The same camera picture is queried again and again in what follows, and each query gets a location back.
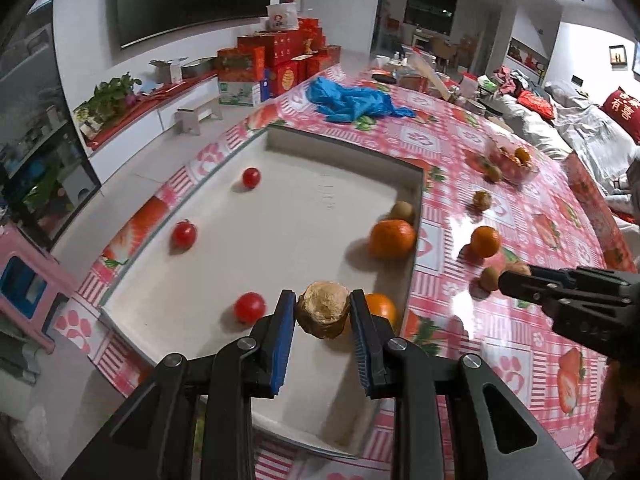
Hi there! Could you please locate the white tray with grey rim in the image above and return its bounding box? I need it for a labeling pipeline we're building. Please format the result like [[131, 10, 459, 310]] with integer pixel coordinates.
[[97, 124, 427, 461]]

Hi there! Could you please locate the small white bench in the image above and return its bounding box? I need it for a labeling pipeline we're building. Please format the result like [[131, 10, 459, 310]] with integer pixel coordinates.
[[174, 95, 224, 136]]

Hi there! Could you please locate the pile of blue gloves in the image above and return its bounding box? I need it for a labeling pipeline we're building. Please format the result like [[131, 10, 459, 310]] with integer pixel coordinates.
[[306, 76, 417, 124]]

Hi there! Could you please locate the yellowish orange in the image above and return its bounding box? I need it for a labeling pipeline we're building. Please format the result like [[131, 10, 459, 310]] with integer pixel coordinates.
[[364, 293, 399, 334]]

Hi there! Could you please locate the pink plastic stool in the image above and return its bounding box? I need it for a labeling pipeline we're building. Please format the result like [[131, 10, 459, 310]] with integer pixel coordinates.
[[0, 222, 81, 356]]

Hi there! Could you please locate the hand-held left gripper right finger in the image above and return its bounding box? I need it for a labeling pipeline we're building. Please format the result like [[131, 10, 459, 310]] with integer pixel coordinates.
[[349, 288, 583, 480]]

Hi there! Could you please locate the red embroidered pillow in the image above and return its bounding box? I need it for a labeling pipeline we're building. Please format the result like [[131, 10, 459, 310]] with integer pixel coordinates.
[[600, 86, 640, 131]]

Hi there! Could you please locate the green potted plant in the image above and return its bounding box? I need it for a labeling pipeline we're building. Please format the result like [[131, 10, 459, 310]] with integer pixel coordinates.
[[74, 72, 144, 139]]

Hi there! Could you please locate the red cloth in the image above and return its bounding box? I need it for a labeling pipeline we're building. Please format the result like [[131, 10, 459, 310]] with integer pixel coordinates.
[[517, 91, 557, 121]]

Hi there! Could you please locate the clear glass bowl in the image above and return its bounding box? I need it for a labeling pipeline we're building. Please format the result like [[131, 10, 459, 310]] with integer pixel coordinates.
[[485, 135, 541, 185]]

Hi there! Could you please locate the pile of colourful clothes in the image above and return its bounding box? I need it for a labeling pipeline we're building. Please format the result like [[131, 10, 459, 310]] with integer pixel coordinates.
[[492, 65, 531, 94]]

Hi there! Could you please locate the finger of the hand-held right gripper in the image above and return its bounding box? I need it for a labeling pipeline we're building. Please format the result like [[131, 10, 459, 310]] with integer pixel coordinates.
[[530, 265, 639, 287], [499, 271, 576, 312]]

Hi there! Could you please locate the stack of red gift boxes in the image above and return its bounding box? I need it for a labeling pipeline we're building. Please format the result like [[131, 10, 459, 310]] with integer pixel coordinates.
[[216, 17, 343, 99]]

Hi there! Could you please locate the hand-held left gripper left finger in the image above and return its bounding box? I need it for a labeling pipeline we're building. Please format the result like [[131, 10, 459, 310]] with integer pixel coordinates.
[[62, 289, 297, 480]]

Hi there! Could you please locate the red checkered plastic tablecloth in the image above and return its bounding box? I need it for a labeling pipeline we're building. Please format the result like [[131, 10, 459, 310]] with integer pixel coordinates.
[[50, 62, 639, 480]]

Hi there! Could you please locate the open white cardboard box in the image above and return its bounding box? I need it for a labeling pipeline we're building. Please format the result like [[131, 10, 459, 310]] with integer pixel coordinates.
[[150, 57, 189, 85]]

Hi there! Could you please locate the green and white carton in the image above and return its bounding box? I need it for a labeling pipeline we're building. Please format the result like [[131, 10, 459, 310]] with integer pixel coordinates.
[[218, 80, 264, 109]]

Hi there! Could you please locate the grey blanket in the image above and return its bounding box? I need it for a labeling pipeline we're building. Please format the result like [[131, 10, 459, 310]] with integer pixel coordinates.
[[500, 80, 640, 201]]

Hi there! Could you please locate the white low television cabinet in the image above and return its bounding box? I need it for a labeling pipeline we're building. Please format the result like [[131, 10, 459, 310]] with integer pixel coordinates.
[[82, 72, 221, 184]]

